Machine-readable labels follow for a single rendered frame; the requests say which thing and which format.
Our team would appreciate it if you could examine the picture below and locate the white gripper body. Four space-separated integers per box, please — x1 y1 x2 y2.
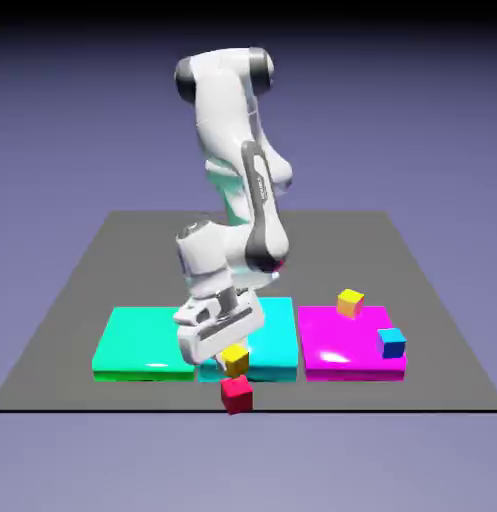
176 290 266 366

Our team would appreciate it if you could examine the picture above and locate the small yellow cube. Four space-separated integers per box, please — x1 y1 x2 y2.
220 343 250 378

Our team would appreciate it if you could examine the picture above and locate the small red cube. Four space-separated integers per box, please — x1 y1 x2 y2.
220 374 254 416

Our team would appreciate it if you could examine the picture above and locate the small orange cube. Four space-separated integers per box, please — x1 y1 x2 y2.
336 288 366 320

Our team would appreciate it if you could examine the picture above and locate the small blue cube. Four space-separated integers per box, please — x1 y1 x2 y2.
376 327 408 360

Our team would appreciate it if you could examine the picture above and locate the large cyan box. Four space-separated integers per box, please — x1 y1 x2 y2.
196 296 300 384

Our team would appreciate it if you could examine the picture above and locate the large green box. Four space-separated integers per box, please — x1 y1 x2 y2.
91 306 197 383

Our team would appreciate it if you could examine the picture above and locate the large magenta box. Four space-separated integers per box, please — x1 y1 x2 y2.
297 304 408 383

